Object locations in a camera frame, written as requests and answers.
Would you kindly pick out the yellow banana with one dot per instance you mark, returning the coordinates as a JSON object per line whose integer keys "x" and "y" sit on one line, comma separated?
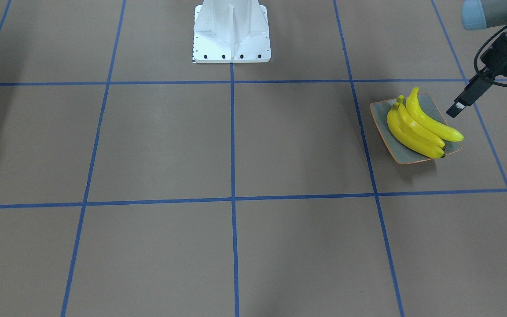
{"x": 413, "y": 126}
{"x": 441, "y": 130}
{"x": 409, "y": 139}

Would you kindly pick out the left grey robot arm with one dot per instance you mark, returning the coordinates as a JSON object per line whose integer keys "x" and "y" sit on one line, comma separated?
{"x": 483, "y": 14}

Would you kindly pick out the brown paper table mat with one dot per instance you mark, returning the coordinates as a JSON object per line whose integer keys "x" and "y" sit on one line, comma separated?
{"x": 136, "y": 183}

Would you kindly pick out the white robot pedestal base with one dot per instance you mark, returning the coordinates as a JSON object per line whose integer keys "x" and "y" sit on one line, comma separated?
{"x": 231, "y": 31}

